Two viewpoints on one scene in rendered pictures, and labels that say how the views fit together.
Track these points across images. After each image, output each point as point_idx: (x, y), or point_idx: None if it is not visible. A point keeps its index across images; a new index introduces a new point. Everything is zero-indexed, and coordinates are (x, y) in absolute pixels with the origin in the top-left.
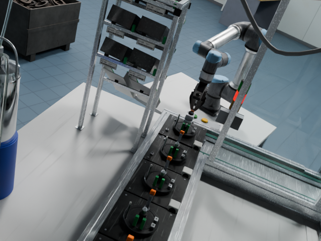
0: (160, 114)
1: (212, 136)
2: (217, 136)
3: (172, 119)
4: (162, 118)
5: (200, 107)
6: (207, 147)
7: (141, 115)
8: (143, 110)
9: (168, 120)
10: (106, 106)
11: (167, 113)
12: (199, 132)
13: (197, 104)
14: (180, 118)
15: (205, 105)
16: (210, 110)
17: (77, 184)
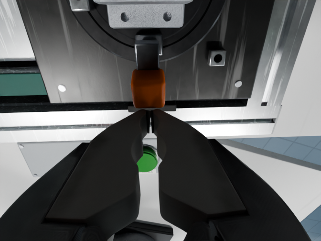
0: (245, 137)
1: (18, 85)
2: (7, 107)
3: (236, 54)
4: (281, 40)
5: (146, 229)
6: (15, 7)
7: (311, 92)
8: (305, 121)
9: (257, 20)
10: None
11: (257, 105)
12: (65, 43)
13: (124, 150)
14: (193, 94)
15: (137, 238)
16: (120, 231)
17: None
